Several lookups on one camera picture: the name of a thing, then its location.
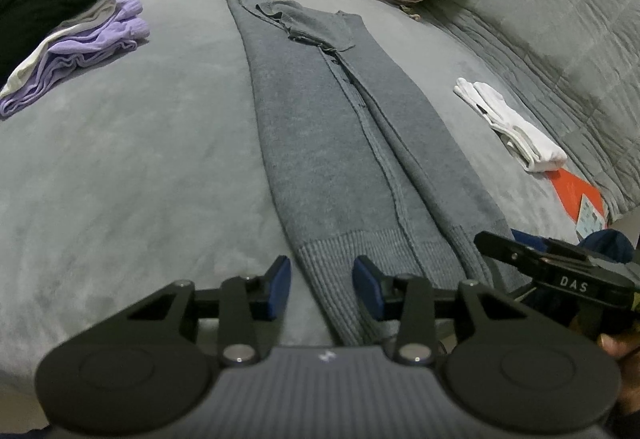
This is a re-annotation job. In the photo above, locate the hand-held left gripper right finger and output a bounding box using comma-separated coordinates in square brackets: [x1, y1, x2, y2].
[351, 255, 521, 366]

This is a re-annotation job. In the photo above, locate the light printed card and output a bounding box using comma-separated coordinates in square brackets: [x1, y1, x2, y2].
[575, 194, 607, 240]

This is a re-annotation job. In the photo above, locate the orange flat packet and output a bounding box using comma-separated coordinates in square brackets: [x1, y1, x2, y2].
[545, 168, 608, 232]

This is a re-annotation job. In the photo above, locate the purple folded cloth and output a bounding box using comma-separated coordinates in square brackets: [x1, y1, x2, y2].
[0, 0, 152, 118]

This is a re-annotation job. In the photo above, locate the white folded cloth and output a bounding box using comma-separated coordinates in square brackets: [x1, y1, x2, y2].
[0, 0, 123, 100]

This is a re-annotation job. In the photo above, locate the dark blue cloth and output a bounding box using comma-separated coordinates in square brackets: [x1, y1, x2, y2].
[510, 229, 636, 335]

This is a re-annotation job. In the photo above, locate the grey bed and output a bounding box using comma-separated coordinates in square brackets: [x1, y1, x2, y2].
[0, 0, 626, 400]

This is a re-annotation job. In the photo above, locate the person's right hand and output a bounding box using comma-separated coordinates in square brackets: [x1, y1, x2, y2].
[600, 333, 640, 364]

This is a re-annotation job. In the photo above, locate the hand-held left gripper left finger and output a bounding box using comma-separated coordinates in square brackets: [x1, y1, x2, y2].
[127, 255, 292, 366]

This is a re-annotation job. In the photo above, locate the grey quilted bedspread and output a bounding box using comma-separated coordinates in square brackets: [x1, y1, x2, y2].
[420, 0, 640, 220]

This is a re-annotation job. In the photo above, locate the white folded garment black label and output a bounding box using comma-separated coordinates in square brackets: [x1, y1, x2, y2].
[454, 78, 546, 172]

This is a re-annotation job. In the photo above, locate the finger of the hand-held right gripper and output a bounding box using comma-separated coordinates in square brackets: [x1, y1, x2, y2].
[474, 231, 551, 277]
[511, 228, 591, 264]

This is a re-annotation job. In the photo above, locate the grey knit sweater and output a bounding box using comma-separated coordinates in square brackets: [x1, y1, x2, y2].
[225, 0, 526, 347]

